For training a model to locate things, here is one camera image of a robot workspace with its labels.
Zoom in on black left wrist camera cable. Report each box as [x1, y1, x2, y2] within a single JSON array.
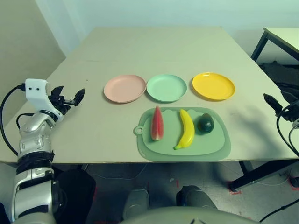
[[0, 84, 27, 157]]

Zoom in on thin white floor cable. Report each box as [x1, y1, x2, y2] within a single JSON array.
[[88, 163, 150, 182]]

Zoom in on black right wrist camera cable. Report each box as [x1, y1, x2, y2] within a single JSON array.
[[259, 102, 299, 222]]

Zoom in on pink plastic plate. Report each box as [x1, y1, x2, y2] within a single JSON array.
[[103, 74, 147, 104]]

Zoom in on yellow plastic plate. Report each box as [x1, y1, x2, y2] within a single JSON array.
[[192, 72, 236, 101]]

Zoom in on beige side table black legs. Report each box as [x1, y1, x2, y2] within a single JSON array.
[[250, 27, 299, 63]]

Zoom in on red watermelon slice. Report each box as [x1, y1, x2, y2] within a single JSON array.
[[150, 105, 165, 141]]

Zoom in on yellow toy banana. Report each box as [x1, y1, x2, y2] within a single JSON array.
[[173, 109, 196, 150]]

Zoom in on grey robot torso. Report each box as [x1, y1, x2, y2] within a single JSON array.
[[121, 206, 253, 224]]

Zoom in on black main table leg frame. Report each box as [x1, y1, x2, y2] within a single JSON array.
[[230, 161, 299, 190]]

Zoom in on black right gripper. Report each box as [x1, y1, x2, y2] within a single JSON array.
[[263, 90, 299, 123]]

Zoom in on grey robot left knee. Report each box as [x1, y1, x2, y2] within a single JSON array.
[[122, 188, 150, 220]]

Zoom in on dark green avocado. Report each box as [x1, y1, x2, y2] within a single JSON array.
[[198, 113, 215, 134]]

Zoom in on mint green plastic plate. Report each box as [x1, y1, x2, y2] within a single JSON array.
[[146, 74, 188, 104]]

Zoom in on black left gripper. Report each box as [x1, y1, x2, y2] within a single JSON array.
[[48, 85, 85, 115]]

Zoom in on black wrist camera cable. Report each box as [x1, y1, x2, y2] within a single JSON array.
[[259, 102, 299, 222], [0, 84, 27, 157]]

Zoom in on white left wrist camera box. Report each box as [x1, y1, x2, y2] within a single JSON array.
[[25, 78, 64, 123]]

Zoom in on grey robot knee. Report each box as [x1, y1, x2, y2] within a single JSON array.
[[175, 185, 218, 210], [122, 188, 150, 220]]

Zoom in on grey robot right knee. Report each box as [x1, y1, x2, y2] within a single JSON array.
[[175, 185, 218, 210]]

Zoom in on green silicone cutting mat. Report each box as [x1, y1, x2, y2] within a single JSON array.
[[133, 107, 232, 161]]

